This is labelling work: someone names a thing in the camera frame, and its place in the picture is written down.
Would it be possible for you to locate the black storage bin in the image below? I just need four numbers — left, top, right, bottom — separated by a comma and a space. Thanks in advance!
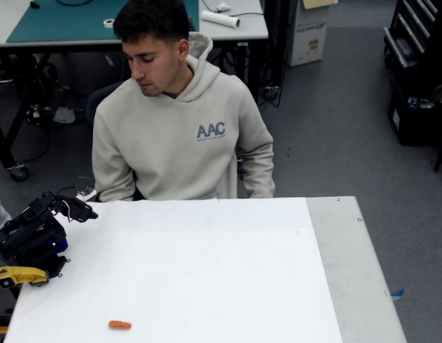
387, 76, 442, 147

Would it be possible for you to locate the man in beige hoodie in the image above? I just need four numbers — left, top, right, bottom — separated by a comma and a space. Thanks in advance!
91, 0, 276, 203

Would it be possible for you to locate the white paper roll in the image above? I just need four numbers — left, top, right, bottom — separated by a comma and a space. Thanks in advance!
200, 9, 241, 29

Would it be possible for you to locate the white crumpled bag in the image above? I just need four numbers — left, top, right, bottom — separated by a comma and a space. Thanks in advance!
52, 106, 76, 124

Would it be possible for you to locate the black tool cart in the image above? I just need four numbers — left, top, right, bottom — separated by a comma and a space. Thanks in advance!
383, 0, 442, 72

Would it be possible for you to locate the black caster wheel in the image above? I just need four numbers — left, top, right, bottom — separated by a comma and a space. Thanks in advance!
8, 162, 30, 182

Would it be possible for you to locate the white cardboard box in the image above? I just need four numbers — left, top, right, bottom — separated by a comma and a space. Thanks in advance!
287, 0, 339, 68

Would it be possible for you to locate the black office chair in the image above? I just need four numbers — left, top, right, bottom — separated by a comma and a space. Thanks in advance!
85, 81, 126, 136

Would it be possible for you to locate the grey workbench table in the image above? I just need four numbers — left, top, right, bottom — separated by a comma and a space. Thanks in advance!
0, 0, 270, 182

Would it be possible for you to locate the yellow clamp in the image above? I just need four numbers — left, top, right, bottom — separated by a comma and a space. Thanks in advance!
0, 266, 50, 289

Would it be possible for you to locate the green cutting mat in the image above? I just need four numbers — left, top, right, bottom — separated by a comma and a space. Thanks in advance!
6, 0, 200, 44

